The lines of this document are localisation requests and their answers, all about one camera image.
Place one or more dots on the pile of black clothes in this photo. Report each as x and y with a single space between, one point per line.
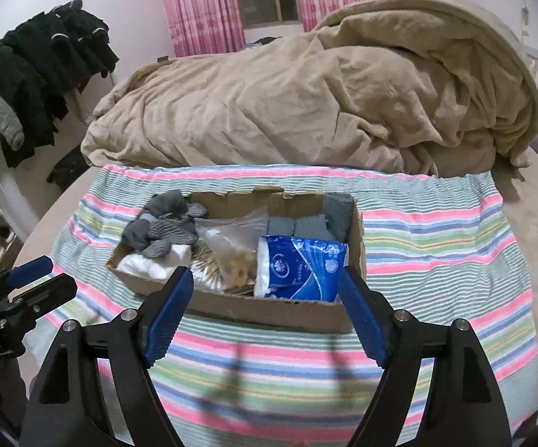
50 65

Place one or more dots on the white cotton pad pack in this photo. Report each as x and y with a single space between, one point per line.
157 267

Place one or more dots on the grey quilted garment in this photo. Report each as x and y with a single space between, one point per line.
8 121

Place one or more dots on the grey dotted socks pair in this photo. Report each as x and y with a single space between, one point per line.
166 228

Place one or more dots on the black suitcase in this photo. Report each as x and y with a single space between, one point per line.
68 170

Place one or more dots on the brown cardboard box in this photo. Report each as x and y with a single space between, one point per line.
269 312

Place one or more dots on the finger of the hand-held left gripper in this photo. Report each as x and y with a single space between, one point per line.
29 272
47 293

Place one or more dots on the beige blanket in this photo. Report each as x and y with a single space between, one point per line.
273 102

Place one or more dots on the black bag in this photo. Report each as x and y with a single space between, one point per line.
264 41

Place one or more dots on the blue tissue pack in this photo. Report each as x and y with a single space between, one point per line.
296 270

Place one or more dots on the round beige bed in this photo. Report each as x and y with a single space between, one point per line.
520 205

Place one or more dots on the cotton swab pack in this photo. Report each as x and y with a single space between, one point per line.
206 270

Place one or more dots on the clear zip bag of snacks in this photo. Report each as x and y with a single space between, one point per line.
234 251

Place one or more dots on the grey fuzzy socks pair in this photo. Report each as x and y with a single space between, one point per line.
310 228

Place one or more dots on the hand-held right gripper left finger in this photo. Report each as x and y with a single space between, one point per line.
166 316

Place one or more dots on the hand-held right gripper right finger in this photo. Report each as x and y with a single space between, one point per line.
364 316

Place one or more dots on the striped cloth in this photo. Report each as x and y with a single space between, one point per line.
436 251

